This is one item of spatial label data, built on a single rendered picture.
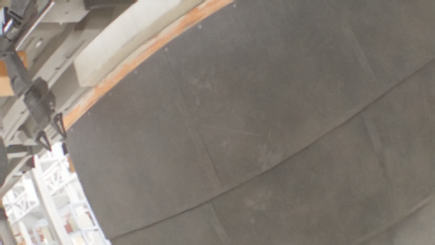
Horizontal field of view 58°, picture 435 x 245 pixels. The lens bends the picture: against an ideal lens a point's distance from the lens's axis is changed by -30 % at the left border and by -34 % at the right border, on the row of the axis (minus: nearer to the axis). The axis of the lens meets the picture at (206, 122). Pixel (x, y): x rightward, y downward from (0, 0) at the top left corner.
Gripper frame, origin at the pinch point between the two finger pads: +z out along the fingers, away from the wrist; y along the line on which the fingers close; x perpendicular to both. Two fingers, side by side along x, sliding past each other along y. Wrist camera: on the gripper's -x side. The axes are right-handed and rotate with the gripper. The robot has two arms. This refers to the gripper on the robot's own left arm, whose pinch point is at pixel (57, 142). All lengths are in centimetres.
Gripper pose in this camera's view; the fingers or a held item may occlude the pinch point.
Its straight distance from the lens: 150.7
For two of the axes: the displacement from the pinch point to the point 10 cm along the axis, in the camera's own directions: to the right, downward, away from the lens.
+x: -2.2, 4.5, -8.6
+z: 5.9, 7.7, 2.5
